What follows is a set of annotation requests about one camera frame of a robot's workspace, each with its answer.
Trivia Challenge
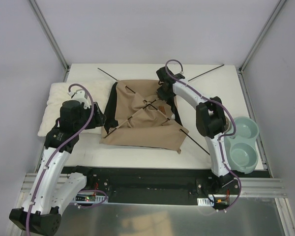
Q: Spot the beige pet tent fabric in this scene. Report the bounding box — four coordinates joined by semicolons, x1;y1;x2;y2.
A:
100;80;188;153

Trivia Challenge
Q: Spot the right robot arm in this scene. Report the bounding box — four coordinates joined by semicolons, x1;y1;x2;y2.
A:
156;66;231;194

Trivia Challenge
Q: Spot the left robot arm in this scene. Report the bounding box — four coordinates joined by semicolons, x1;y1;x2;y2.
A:
9;100;106;236

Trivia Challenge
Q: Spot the green double pet bowl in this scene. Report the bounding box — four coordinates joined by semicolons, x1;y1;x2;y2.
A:
224;117;259;174

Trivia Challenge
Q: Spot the white fluffy cushion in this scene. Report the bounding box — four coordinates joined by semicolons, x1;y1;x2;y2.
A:
37;79;114;137

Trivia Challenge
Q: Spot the left circuit board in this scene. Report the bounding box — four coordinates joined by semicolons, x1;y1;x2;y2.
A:
74;194;108;204

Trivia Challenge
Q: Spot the circuit board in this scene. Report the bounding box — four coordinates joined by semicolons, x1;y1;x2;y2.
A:
74;194;108;204
197;196;230;207

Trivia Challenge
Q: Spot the right circuit board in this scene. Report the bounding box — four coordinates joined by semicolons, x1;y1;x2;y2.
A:
197;196;230;207

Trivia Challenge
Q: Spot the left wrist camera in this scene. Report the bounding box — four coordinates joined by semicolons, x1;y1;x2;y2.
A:
68;89;91;109

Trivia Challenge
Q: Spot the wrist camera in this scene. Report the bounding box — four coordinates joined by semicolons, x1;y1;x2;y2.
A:
68;89;91;109
175;72;185;80

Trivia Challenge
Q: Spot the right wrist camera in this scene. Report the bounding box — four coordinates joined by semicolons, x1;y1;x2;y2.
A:
175;72;185;80

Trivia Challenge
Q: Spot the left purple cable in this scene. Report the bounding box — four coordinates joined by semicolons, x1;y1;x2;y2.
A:
26;84;108;236

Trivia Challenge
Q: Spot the purple cable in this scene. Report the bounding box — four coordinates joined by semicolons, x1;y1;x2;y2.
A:
26;84;108;236
165;59;242;213

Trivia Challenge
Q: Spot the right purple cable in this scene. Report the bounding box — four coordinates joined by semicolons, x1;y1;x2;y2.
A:
165;59;242;213

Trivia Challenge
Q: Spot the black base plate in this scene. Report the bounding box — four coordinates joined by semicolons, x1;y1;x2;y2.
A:
36;166;243;205

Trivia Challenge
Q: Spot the left aluminium frame post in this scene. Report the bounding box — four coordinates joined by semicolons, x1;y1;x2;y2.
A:
28;0;70;72

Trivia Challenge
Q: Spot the aluminium frame post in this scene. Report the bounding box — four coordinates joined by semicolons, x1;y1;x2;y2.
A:
28;0;70;72
238;0;288;73

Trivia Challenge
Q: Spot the right aluminium frame post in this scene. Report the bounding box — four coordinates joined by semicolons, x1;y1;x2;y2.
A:
238;0;288;73

